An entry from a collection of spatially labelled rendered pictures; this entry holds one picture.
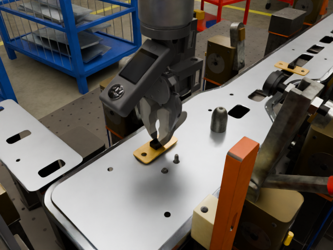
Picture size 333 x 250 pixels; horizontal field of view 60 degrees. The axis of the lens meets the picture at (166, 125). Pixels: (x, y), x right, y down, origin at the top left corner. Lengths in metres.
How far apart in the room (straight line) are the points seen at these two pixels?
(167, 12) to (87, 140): 0.32
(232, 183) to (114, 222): 0.23
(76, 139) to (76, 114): 0.57
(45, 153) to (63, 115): 0.62
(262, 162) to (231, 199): 0.11
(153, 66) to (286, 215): 0.25
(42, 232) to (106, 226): 0.41
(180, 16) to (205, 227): 0.26
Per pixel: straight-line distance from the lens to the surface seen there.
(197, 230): 0.39
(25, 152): 0.58
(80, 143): 0.59
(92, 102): 1.22
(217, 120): 0.55
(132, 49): 2.93
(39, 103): 2.64
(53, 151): 0.56
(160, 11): 0.38
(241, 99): 0.68
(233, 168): 0.24
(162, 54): 0.40
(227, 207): 0.28
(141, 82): 0.39
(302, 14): 1.21
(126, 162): 0.51
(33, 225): 0.85
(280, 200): 0.41
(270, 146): 0.34
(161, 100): 0.44
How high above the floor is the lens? 1.36
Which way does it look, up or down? 38 degrees down
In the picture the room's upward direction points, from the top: straight up
